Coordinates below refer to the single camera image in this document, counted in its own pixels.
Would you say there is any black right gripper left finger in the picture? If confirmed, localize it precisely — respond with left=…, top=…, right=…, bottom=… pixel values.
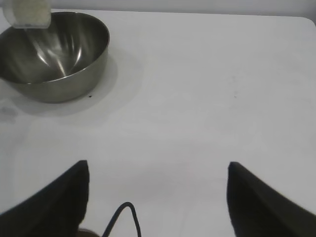
left=0, top=160, right=90, bottom=237

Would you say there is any translucent plastic measuring cup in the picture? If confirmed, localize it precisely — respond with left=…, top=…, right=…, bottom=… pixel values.
left=1, top=0, right=52, bottom=29

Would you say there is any stainless steel mixing bowl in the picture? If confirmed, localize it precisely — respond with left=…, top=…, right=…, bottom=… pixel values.
left=0, top=11, right=111, bottom=103

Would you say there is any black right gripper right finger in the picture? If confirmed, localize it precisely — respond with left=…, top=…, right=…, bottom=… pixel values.
left=227, top=161, right=316, bottom=237

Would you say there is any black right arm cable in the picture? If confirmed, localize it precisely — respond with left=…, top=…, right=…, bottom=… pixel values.
left=102, top=201, right=142, bottom=237

